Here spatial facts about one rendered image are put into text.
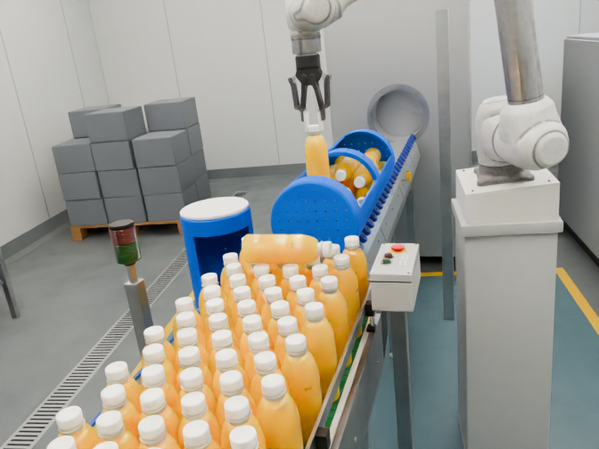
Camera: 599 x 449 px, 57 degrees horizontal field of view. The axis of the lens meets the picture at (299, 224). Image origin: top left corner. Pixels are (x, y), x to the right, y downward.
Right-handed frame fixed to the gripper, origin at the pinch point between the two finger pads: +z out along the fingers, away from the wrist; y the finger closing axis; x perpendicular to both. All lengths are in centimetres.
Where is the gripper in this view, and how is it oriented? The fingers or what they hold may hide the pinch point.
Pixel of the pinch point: (313, 121)
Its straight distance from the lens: 177.3
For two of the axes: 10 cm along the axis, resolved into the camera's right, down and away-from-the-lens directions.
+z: 1.0, 9.4, 3.3
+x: -3.0, 3.5, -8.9
